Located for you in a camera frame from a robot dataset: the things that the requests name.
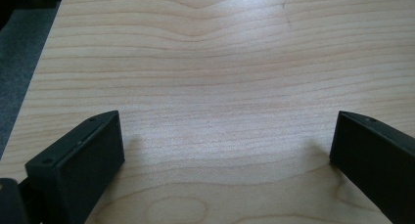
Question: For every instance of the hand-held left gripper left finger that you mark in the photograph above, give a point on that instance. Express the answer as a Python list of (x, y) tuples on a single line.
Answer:
[(81, 165)]

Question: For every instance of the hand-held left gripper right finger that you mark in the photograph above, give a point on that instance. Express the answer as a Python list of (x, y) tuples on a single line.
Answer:
[(375, 158)]

